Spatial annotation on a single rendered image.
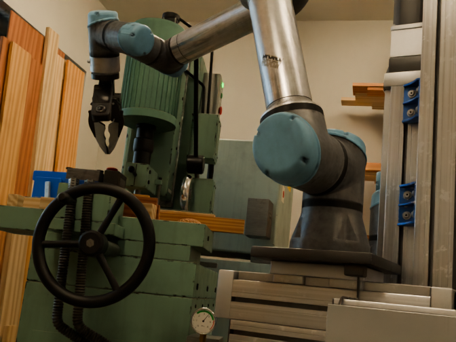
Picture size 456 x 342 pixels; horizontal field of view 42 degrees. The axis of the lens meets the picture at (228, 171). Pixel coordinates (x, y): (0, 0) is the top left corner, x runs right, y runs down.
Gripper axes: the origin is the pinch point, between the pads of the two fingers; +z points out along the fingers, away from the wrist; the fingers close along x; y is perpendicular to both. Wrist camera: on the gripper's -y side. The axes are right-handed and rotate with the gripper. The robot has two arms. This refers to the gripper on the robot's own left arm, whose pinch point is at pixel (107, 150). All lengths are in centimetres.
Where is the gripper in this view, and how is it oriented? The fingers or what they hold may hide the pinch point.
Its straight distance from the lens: 160.9
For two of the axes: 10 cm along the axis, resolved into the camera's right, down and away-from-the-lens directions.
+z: -0.2, 9.5, 3.3
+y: -0.9, -3.3, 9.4
